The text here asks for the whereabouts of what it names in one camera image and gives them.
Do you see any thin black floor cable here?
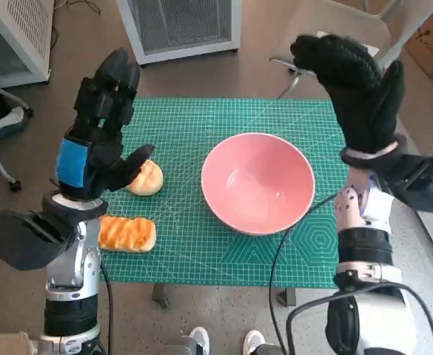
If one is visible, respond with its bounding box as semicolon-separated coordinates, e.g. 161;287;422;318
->
51;0;102;49

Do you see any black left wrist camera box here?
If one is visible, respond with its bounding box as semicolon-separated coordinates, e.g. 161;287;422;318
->
0;209;80;271

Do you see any black gloved right hand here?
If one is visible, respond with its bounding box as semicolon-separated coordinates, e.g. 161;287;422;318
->
289;34;406;155

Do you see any pink bowl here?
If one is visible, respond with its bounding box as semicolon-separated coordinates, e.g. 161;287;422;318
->
200;132;316;237

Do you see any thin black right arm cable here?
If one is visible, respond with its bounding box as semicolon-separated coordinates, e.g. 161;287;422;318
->
269;192;341;355

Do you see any beige office chair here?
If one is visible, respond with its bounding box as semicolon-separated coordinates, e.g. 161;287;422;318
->
269;0;433;100

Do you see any green cutting mat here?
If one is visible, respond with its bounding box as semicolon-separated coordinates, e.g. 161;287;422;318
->
96;97;352;291

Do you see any rectangular orange toy bread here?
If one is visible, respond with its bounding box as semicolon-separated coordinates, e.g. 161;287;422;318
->
98;216;157;253

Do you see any long black left arm cable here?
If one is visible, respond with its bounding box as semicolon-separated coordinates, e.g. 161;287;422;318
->
99;260;115;355

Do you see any round toy bread bun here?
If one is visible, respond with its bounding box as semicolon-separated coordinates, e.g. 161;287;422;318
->
125;159;164;196

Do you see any black left hand blue tape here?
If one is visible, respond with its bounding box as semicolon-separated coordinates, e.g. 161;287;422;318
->
55;47;156;203

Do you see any person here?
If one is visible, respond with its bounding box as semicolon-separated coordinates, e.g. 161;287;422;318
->
0;44;28;141

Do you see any white cabinet with mesh front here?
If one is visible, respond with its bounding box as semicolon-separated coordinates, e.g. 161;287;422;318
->
115;0;241;66

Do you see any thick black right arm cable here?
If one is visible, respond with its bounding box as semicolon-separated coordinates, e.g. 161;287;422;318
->
286;283;433;355

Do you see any grey wheeled chair frame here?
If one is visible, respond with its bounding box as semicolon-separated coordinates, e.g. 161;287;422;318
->
0;79;34;192

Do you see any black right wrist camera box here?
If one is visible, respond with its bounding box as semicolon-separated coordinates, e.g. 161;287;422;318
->
380;153;433;215

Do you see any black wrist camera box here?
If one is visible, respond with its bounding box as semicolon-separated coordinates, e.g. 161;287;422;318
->
380;153;433;215
0;209;80;271

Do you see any white perforated metal cabinet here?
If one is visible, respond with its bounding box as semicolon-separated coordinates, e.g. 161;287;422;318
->
0;0;56;89

